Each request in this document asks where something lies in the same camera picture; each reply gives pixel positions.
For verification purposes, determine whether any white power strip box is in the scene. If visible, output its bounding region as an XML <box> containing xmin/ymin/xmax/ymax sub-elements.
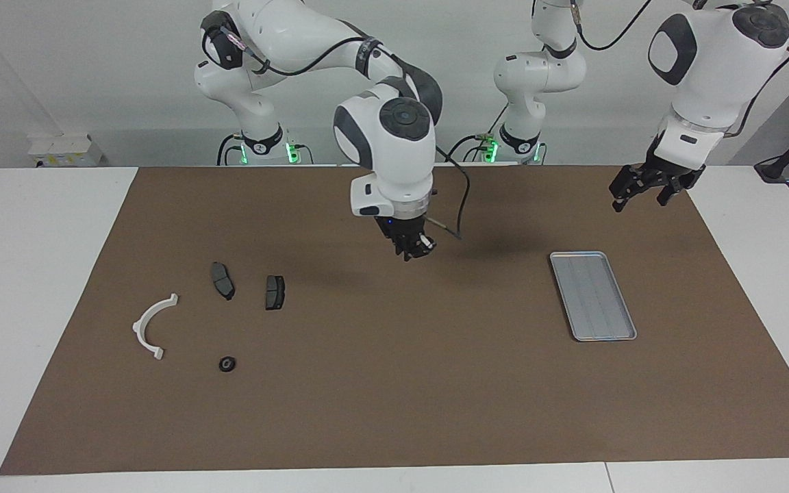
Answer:
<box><xmin>28</xmin><ymin>134</ymin><xmax>104</xmax><ymax>167</ymax></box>

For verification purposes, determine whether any brown table mat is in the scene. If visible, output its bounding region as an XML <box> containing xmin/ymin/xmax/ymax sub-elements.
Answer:
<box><xmin>0</xmin><ymin>164</ymin><xmax>789</xmax><ymax>477</ymax></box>

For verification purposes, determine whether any black left base cable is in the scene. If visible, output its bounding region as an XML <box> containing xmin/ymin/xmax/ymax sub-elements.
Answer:
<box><xmin>444</xmin><ymin>103</ymin><xmax>509</xmax><ymax>163</ymax></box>

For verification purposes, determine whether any silver metal tray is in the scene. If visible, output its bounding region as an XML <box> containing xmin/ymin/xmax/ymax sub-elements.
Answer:
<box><xmin>549</xmin><ymin>251</ymin><xmax>638</xmax><ymax>342</ymax></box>

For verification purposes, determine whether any black right base cable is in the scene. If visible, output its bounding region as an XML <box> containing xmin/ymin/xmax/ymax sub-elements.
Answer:
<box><xmin>216</xmin><ymin>134</ymin><xmax>245</xmax><ymax>166</ymax></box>

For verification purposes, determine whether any short dark grey brake pad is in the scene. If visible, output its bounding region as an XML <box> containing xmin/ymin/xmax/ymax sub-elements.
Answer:
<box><xmin>264</xmin><ymin>275</ymin><xmax>286</xmax><ymax>311</ymax></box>

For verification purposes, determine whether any long dark grey brake pad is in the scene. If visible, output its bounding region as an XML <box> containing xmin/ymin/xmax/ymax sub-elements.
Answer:
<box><xmin>210</xmin><ymin>262</ymin><xmax>236</xmax><ymax>301</ymax></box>

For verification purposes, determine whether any black base cable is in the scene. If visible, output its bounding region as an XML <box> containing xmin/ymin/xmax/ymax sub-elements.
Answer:
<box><xmin>216</xmin><ymin>134</ymin><xmax>245</xmax><ymax>166</ymax></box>
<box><xmin>444</xmin><ymin>103</ymin><xmax>509</xmax><ymax>163</ymax></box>

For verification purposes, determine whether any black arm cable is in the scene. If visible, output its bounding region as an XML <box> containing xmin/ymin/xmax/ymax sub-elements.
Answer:
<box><xmin>571</xmin><ymin>0</ymin><xmax>789</xmax><ymax>138</ymax></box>
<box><xmin>213</xmin><ymin>14</ymin><xmax>471</xmax><ymax>240</ymax></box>

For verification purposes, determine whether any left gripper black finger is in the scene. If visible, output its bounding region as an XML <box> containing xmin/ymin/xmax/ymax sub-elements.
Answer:
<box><xmin>657</xmin><ymin>179</ymin><xmax>693</xmax><ymax>206</ymax></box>
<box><xmin>610</xmin><ymin>166</ymin><xmax>649</xmax><ymax>213</ymax></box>

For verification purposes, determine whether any white curved plastic bracket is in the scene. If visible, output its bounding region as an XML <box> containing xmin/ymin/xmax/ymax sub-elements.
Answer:
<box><xmin>132</xmin><ymin>293</ymin><xmax>179</xmax><ymax>362</ymax></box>

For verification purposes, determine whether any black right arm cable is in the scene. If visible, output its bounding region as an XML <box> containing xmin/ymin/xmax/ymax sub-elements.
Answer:
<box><xmin>213</xmin><ymin>14</ymin><xmax>471</xmax><ymax>240</ymax></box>

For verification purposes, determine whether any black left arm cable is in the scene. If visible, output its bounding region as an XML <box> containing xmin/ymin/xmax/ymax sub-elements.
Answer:
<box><xmin>571</xmin><ymin>0</ymin><xmax>789</xmax><ymax>138</ymax></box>

